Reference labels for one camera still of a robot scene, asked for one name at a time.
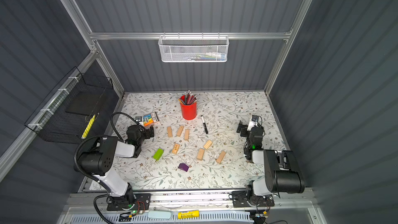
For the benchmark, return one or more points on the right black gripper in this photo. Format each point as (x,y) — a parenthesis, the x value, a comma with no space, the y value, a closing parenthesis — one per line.
(244,129)

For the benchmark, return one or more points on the green block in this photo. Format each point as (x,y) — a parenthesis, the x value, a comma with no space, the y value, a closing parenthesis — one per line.
(158,154)

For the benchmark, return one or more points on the coloured marker pack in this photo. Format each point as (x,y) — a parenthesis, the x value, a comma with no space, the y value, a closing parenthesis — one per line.
(150,119)

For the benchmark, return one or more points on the yellow marker in basket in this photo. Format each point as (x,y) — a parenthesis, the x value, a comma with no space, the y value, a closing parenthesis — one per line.
(88,127)

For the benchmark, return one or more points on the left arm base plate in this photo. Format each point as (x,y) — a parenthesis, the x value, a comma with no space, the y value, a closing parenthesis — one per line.
(134,202)

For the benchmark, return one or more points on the light wood block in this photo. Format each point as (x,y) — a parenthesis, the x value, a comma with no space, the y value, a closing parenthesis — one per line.
(208,144)

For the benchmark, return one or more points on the black wire basket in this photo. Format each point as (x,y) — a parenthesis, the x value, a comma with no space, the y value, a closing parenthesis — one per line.
(65,116)

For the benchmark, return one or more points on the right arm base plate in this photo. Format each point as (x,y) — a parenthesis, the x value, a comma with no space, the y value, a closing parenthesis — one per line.
(241,198)

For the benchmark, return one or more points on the black marker pen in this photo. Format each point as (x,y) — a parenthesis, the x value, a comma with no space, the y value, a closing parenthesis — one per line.
(204,124)

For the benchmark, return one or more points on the red pencil cup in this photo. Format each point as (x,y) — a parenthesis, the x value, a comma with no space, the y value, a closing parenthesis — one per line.
(189,112)

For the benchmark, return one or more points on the white wire basket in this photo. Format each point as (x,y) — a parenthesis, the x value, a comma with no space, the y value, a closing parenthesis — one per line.
(174,50)

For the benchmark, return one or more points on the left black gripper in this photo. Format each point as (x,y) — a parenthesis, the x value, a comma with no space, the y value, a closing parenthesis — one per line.
(149,132)

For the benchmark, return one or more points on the pencils in cup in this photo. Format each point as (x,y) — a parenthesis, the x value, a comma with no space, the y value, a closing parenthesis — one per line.
(188,98)

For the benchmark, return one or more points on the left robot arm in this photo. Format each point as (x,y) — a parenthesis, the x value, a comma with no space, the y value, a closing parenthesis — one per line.
(94,158)

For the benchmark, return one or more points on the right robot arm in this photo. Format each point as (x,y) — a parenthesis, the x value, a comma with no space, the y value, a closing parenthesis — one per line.
(281,171)

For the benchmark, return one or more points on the printed dragon wood block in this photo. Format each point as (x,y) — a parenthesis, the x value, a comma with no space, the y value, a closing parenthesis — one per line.
(175,149)

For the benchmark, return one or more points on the yellow label tube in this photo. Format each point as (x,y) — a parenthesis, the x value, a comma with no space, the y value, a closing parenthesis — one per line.
(188,214)

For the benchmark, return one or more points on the light blue oval tag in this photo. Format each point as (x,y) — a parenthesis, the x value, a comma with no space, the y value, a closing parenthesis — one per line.
(159,215)

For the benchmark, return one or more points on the markers in white basket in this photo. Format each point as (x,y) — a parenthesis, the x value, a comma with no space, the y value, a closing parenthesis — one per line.
(209,56)

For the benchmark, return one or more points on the purple block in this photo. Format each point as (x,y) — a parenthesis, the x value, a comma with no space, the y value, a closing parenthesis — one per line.
(183,167)

